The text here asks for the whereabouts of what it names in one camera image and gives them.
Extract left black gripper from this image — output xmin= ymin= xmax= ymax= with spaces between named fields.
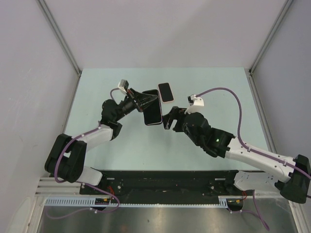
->
xmin=114 ymin=88 xmax=158 ymax=122

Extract lilac white phone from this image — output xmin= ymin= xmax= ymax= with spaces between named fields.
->
xmin=143 ymin=97 xmax=162 ymax=126

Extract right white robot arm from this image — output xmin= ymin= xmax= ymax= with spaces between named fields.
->
xmin=163 ymin=106 xmax=311 ymax=204

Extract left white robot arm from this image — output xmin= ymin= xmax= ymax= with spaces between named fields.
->
xmin=44 ymin=88 xmax=159 ymax=194

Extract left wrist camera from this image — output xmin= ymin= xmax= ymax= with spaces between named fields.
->
xmin=118 ymin=79 xmax=129 ymax=95

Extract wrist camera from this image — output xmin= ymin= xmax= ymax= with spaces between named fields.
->
xmin=185 ymin=94 xmax=204 ymax=114
xmin=118 ymin=79 xmax=129 ymax=95

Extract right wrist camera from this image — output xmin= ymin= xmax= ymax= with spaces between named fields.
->
xmin=185 ymin=94 xmax=204 ymax=114

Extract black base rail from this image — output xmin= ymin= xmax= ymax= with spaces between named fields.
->
xmin=80 ymin=169 xmax=265 ymax=204

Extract white slotted cable duct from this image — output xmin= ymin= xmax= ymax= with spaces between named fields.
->
xmin=45 ymin=197 xmax=244 ymax=208

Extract left aluminium frame post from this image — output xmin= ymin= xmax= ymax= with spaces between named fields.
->
xmin=36 ymin=0 xmax=82 ymax=77

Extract aluminium frame post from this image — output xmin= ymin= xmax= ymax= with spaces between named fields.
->
xmin=249 ymin=0 xmax=294 ymax=73
xmin=36 ymin=0 xmax=82 ymax=77

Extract right aluminium frame post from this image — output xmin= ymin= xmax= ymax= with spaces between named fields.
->
xmin=249 ymin=0 xmax=294 ymax=73

